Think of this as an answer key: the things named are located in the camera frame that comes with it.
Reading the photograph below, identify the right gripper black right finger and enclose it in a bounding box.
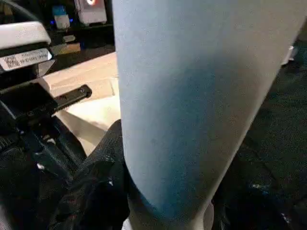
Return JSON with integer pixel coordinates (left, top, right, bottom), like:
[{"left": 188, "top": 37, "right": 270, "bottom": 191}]
[{"left": 213, "top": 153, "right": 293, "bottom": 230}]

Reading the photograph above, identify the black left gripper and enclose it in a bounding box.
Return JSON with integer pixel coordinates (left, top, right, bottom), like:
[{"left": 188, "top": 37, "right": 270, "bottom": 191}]
[{"left": 0, "top": 81, "right": 93, "bottom": 230}]

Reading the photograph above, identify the small cardboard box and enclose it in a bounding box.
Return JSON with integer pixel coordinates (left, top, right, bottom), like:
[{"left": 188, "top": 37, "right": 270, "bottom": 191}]
[{"left": 50, "top": 42, "right": 82, "bottom": 56}]

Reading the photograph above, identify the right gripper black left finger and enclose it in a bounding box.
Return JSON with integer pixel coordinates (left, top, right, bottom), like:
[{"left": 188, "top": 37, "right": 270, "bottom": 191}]
[{"left": 48, "top": 121, "right": 130, "bottom": 230}]

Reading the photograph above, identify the black left camera cable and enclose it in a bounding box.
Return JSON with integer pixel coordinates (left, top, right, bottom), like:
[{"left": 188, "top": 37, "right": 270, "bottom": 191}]
[{"left": 0, "top": 0, "right": 42, "bottom": 23}]

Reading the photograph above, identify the white device with red light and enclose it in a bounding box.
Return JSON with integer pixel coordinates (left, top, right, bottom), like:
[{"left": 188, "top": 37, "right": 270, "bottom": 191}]
[{"left": 74, "top": 0, "right": 107, "bottom": 25}]

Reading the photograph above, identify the white plastic table leg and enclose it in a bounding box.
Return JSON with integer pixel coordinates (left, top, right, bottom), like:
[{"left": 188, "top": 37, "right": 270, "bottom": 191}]
[{"left": 111, "top": 0, "right": 307, "bottom": 230}]

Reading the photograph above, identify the bottle with blue cap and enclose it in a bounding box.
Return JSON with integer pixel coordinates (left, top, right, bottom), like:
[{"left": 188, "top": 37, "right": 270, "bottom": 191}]
[{"left": 51, "top": 5, "right": 72, "bottom": 31}]

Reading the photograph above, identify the white plastic table top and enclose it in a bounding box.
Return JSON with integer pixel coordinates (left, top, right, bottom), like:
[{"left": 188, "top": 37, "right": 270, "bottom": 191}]
[{"left": 41, "top": 52, "right": 121, "bottom": 155}]

